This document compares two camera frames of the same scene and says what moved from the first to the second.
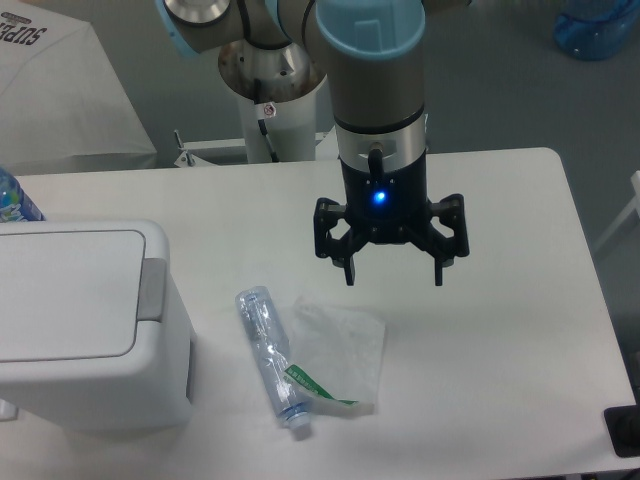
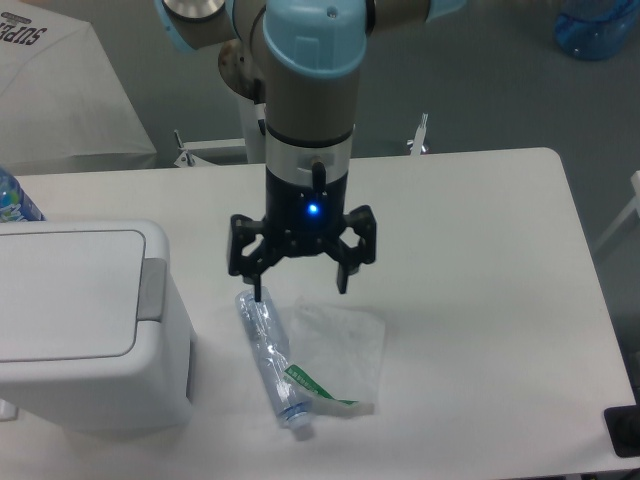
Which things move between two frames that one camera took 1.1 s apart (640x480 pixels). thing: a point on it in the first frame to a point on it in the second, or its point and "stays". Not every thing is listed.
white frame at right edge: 635,181 stays
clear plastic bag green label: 336,358 stays
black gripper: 389,207 to 305,220
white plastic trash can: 94,334 stays
